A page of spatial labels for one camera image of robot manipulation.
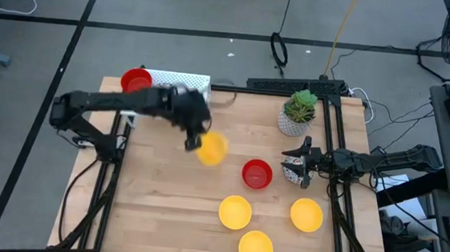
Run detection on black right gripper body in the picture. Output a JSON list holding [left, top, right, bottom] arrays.
[[303, 146, 335, 178]]

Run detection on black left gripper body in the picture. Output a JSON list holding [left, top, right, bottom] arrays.
[[164, 83, 216, 142]]

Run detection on black floral pattern bowl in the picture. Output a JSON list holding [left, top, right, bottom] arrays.
[[280, 154, 316, 188]]

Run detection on red plastic mini bowl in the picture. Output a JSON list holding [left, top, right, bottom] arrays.
[[119, 66, 155, 96], [240, 157, 275, 192]]

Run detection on white metal shelf rack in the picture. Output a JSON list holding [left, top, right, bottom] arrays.
[[119, 67, 214, 124]]

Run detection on potted succulent, patterned pot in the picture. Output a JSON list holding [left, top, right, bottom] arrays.
[[275, 86, 319, 140]]

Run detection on black perforated bar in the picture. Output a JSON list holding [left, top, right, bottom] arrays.
[[244, 72, 347, 108]]

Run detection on white paper sheet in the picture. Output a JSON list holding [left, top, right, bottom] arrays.
[[373, 172, 431, 223]]

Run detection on black bag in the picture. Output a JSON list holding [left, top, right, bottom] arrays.
[[375, 208, 447, 252]]

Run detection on white power cable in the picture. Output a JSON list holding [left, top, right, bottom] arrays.
[[345, 86, 379, 126]]

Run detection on black hanging cable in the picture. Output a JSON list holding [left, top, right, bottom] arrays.
[[267, 0, 295, 79]]

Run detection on yellow hanging cable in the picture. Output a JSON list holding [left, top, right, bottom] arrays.
[[323, 0, 361, 79]]

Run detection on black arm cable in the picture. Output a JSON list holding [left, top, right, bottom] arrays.
[[56, 155, 101, 248]]

